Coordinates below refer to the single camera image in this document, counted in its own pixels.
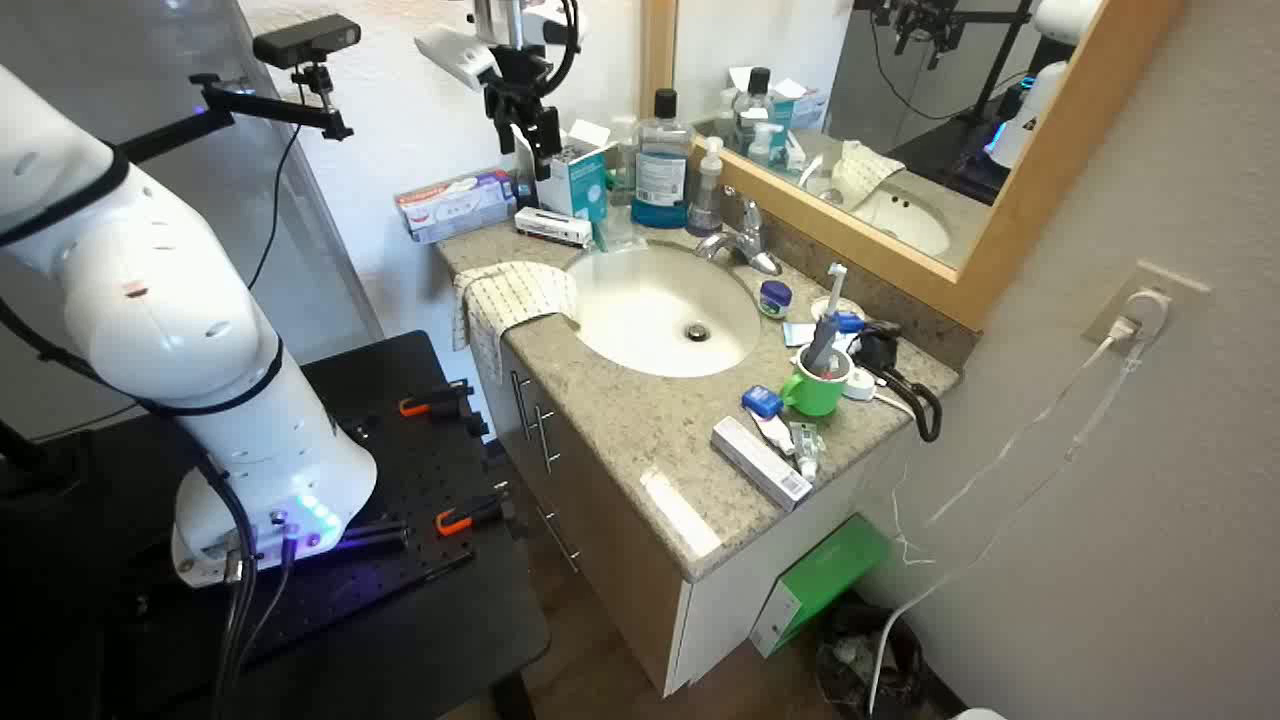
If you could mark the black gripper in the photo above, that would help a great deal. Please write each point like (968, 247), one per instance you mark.
(519, 100)

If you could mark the chrome sink tap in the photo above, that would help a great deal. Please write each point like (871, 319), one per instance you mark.
(740, 241)

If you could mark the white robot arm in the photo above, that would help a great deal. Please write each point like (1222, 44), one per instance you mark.
(154, 311)

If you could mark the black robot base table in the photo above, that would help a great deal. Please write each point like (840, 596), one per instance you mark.
(409, 614)

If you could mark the teal white box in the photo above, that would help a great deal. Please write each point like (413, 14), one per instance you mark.
(589, 189)

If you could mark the white flat box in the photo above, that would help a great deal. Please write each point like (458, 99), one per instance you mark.
(553, 227)

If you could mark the tissue pack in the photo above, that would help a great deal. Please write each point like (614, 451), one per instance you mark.
(458, 205)

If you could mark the blue mouthwash bottle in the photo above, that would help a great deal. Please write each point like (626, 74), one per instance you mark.
(661, 165)

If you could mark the white folded towel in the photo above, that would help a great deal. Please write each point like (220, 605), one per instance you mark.
(510, 294)

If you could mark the clear soap pump bottle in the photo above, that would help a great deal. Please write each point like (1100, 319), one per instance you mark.
(706, 196)

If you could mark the white oval sink basin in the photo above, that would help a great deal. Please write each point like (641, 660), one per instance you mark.
(661, 315)

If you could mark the orange clamp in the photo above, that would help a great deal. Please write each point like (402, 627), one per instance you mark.
(432, 403)
(470, 518)

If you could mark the blue round container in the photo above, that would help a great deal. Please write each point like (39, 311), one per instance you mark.
(774, 297)

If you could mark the small blue floss box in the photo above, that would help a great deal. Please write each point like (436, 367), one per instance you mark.
(761, 403)

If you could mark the blue white electric toothbrush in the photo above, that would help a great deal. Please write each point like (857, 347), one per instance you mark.
(819, 353)

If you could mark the green cup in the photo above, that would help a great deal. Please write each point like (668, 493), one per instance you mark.
(814, 392)

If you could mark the white toothpaste tube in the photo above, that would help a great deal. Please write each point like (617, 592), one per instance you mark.
(795, 442)

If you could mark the wooden vanity cabinet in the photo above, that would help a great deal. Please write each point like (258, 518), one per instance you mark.
(593, 526)

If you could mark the black electric shaver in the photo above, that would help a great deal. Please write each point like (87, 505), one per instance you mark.
(877, 353)

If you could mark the white toothpaste box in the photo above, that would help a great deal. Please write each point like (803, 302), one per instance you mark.
(758, 463)

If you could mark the green white box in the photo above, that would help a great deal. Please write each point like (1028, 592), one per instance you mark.
(819, 579)

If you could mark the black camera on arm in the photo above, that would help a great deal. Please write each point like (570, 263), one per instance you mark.
(303, 54)

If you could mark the white wall outlet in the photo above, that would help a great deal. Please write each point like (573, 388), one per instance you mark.
(1145, 297)

